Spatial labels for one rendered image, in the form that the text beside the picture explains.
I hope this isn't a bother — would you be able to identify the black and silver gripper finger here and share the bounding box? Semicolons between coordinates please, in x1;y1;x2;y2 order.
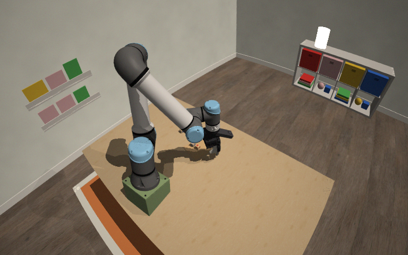
209;142;220;156

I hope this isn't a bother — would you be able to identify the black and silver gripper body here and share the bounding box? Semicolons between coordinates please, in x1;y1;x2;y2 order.
203;127;220;149

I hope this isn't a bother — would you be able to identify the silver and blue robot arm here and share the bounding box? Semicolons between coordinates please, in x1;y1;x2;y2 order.
114;43;234;191

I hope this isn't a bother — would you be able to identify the tan square mat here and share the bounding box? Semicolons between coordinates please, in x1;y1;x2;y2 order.
183;139;213;160

